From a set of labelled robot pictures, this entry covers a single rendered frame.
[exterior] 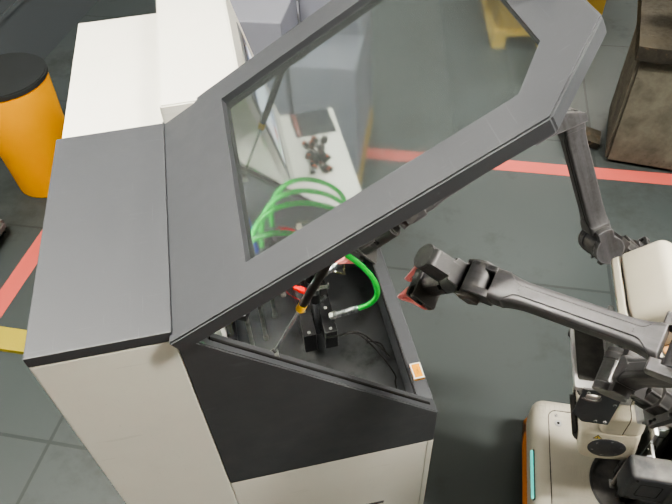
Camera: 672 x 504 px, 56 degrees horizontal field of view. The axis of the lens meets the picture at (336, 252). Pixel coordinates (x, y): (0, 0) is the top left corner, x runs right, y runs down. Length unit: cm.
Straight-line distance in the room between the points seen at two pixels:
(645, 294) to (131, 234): 116
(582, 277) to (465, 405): 98
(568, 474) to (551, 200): 178
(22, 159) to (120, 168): 234
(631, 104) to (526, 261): 108
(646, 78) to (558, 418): 198
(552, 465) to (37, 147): 304
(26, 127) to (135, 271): 252
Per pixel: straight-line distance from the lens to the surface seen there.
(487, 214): 365
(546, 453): 254
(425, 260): 130
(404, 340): 189
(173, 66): 192
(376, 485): 210
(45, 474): 302
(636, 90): 388
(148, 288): 136
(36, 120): 385
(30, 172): 405
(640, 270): 164
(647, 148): 410
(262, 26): 322
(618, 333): 121
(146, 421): 155
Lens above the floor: 249
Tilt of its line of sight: 47 degrees down
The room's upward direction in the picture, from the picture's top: 3 degrees counter-clockwise
